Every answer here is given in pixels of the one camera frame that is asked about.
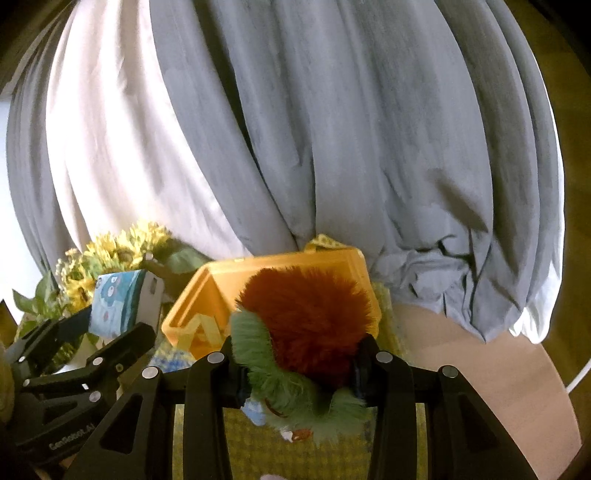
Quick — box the white wall cable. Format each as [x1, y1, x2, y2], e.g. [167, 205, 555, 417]
[566, 364, 591, 395]

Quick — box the sunflower bouquet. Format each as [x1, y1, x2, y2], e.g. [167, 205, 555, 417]
[11, 222, 213, 324]

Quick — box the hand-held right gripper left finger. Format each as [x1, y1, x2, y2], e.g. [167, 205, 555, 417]
[62, 336, 252, 480]

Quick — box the pale curtain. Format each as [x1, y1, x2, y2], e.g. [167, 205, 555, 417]
[44, 14, 252, 278]

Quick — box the small blue toy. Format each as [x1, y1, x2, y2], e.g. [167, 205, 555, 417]
[241, 398, 269, 426]

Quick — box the green and red furry plush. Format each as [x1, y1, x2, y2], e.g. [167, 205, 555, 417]
[229, 267, 377, 446]

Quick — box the yellow plaid table runner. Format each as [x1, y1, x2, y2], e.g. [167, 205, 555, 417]
[152, 281, 419, 480]

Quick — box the wide grey curtain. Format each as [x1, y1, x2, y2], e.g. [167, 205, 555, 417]
[150, 0, 566, 344]

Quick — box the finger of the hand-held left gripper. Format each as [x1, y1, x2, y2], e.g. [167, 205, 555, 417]
[7, 306, 94, 376]
[22, 322, 158, 407]

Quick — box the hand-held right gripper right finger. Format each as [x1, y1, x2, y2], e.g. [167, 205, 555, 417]
[352, 333, 540, 480]

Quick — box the yellow handled bag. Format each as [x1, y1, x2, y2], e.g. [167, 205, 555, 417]
[182, 234, 347, 360]

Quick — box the white sheer curtain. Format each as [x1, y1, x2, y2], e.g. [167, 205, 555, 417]
[508, 46, 568, 346]

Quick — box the narrow grey curtain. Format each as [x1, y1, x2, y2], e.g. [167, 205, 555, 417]
[4, 23, 75, 278]

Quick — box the blue tissue packet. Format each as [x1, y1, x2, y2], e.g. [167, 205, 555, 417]
[88, 270, 164, 340]

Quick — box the orange plastic crate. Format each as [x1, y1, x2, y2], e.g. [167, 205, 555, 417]
[161, 247, 382, 361]

